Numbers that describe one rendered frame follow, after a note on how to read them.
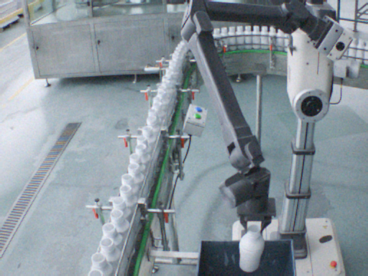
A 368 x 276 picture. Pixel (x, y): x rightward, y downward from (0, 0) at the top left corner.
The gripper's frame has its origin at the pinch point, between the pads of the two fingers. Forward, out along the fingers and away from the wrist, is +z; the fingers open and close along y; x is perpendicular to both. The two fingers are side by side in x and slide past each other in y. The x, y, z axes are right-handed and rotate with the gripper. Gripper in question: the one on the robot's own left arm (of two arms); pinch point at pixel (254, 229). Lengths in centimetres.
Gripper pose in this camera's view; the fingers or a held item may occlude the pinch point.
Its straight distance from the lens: 110.0
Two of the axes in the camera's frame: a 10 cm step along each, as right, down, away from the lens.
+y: 9.9, 0.2, -1.2
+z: 0.5, 8.4, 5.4
